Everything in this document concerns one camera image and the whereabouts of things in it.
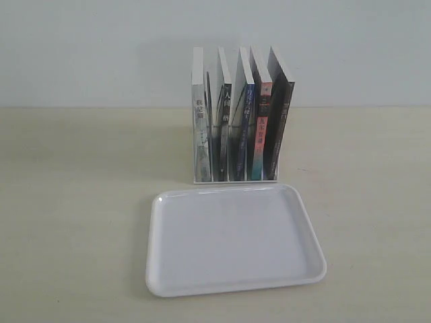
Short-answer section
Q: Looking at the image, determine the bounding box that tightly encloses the blue moon cover book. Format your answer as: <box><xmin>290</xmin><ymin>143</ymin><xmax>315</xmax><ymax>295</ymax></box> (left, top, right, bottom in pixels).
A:
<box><xmin>229</xmin><ymin>47</ymin><xmax>255</xmax><ymax>181</ymax></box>

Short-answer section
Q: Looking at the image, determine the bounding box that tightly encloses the white grey spine book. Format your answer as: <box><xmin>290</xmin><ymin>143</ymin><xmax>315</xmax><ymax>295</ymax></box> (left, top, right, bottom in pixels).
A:
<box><xmin>191</xmin><ymin>47</ymin><xmax>211</xmax><ymax>182</ymax></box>

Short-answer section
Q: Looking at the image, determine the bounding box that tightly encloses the clear acrylic book rack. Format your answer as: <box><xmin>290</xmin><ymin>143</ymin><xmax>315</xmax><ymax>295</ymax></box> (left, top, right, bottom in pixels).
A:
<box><xmin>191</xmin><ymin>46</ymin><xmax>294</xmax><ymax>184</ymax></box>

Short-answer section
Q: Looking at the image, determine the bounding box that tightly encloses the black grey spine book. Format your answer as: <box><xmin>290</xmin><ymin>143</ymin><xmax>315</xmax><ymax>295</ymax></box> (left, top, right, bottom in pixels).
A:
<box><xmin>213</xmin><ymin>47</ymin><xmax>232</xmax><ymax>182</ymax></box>

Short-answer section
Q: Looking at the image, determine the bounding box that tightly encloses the red teal spine book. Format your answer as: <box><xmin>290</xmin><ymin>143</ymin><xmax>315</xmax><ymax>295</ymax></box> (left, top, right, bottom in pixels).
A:
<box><xmin>248</xmin><ymin>46</ymin><xmax>273</xmax><ymax>181</ymax></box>

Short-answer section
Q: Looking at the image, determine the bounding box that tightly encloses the dark brown spine book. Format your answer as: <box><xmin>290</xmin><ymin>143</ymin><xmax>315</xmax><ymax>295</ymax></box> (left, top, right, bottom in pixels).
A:
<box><xmin>263</xmin><ymin>46</ymin><xmax>295</xmax><ymax>180</ymax></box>

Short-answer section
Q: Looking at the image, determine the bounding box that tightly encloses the white plastic tray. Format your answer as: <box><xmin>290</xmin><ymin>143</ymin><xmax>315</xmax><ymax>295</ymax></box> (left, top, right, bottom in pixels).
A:
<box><xmin>145</xmin><ymin>184</ymin><xmax>327</xmax><ymax>297</ymax></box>

